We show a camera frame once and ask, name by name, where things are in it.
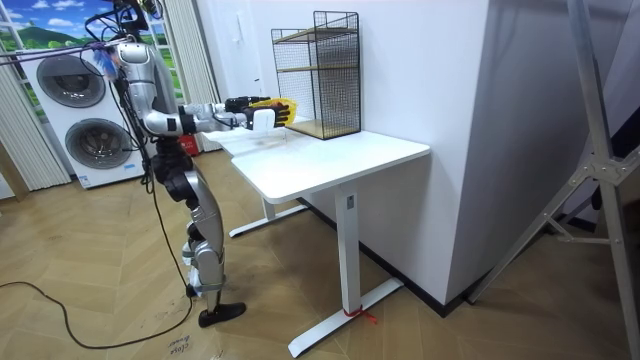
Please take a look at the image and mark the white pleated curtain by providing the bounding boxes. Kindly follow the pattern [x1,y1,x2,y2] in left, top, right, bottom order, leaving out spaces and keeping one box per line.
[0,49,72,192]
[162,0,222,154]

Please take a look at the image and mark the robot body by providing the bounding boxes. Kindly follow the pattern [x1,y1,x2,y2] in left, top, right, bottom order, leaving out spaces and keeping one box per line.
[83,0,179,151]

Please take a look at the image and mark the cable bundle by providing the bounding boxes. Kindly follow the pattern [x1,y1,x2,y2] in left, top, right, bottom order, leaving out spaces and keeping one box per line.
[0,39,126,82]

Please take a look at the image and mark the grey metal frame stand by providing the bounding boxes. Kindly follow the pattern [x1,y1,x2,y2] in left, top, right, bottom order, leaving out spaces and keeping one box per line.
[467,0,640,360]

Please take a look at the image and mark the white washing machine tower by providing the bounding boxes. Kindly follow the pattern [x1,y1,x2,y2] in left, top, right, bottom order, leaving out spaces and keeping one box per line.
[17,47,152,190]

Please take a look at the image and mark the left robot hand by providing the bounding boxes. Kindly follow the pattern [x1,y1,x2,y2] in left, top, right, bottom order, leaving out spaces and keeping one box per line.
[224,95,272,114]

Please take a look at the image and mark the white desk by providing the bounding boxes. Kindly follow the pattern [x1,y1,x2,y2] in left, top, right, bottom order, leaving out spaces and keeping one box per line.
[202,115,432,359]

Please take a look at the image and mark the black wire shelf rack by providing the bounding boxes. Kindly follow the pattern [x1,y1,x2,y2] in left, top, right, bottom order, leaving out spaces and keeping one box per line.
[270,10,362,141]

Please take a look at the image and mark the robot legs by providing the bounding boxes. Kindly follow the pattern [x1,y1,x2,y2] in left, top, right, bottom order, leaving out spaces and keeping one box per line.
[151,139,247,329]

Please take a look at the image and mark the landscape wall poster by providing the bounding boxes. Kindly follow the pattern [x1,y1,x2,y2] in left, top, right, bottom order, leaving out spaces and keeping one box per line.
[0,0,184,121]

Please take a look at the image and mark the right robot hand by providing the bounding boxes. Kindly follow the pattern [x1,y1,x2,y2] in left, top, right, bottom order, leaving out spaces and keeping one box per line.
[241,102,293,133]

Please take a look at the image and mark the red strap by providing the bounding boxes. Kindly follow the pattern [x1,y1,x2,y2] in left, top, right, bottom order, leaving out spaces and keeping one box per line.
[342,305,380,326]

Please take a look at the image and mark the black floor cable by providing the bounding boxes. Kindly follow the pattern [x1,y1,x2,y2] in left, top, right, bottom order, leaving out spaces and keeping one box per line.
[0,164,195,350]

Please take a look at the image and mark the wooden board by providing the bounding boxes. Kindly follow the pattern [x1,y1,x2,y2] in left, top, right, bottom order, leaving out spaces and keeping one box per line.
[0,142,30,203]

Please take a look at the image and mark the red box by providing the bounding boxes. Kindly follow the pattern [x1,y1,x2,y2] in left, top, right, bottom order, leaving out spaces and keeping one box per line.
[178,133,201,158]

